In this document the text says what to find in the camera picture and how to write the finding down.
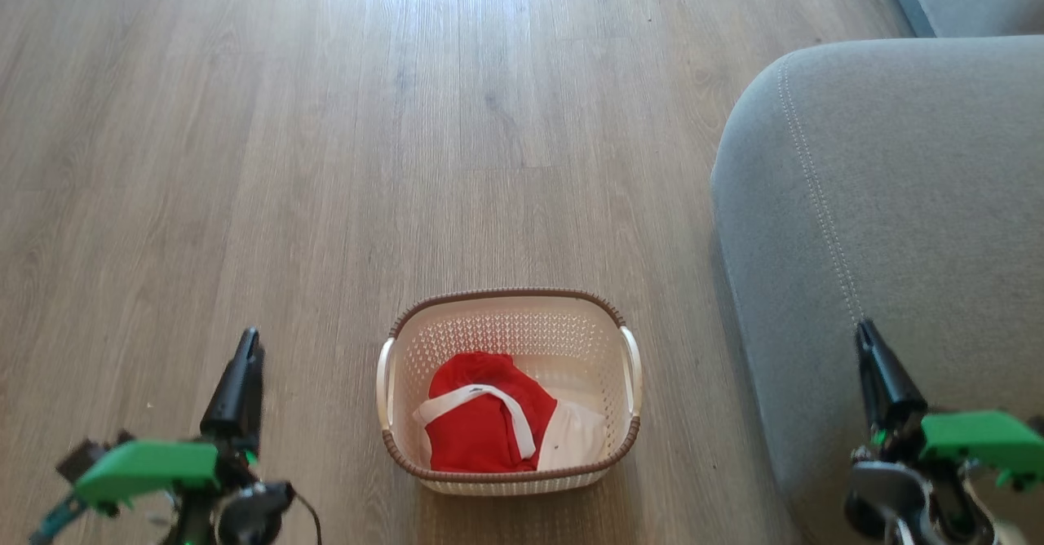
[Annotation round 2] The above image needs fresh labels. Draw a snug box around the cream laundry basket, brown rim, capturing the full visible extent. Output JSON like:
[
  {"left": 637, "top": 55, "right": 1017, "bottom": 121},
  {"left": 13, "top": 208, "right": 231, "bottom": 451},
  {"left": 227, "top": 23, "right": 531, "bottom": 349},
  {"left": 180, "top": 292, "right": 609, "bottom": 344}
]
[{"left": 376, "top": 287, "right": 644, "bottom": 496}]

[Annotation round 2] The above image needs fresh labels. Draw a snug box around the red garment with white band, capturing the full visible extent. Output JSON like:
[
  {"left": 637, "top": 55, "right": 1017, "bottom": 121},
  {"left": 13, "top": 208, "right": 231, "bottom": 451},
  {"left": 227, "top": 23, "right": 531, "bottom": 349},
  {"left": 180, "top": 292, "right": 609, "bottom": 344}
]
[{"left": 413, "top": 352, "right": 559, "bottom": 474}]

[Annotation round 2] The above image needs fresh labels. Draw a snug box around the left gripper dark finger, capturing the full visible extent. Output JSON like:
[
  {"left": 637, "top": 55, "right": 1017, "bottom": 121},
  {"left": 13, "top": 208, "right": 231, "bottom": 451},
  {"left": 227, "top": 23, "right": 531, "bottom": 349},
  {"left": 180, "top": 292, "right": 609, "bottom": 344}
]
[{"left": 200, "top": 327, "right": 266, "bottom": 458}]

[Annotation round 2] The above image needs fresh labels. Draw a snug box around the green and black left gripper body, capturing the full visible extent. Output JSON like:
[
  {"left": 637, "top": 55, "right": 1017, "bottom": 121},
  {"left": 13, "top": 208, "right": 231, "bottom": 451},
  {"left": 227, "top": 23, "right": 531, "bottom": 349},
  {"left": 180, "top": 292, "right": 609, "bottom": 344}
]
[{"left": 31, "top": 429, "right": 298, "bottom": 545}]

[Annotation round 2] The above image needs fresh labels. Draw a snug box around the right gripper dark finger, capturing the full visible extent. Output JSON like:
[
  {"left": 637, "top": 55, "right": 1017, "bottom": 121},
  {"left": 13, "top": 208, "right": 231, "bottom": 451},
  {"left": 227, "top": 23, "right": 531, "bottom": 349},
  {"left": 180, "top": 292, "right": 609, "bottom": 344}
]
[{"left": 855, "top": 319, "right": 930, "bottom": 442}]

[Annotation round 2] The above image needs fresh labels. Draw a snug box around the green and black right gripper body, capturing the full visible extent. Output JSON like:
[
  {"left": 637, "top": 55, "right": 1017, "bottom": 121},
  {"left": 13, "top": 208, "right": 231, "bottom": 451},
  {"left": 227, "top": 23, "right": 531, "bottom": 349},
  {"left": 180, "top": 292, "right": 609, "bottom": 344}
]
[{"left": 843, "top": 410, "right": 1044, "bottom": 545}]

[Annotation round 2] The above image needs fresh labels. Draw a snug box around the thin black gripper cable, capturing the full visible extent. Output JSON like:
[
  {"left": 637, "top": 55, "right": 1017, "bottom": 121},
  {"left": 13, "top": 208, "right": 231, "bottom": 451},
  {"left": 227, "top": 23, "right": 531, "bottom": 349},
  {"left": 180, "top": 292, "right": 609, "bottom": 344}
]
[{"left": 291, "top": 490, "right": 324, "bottom": 545}]

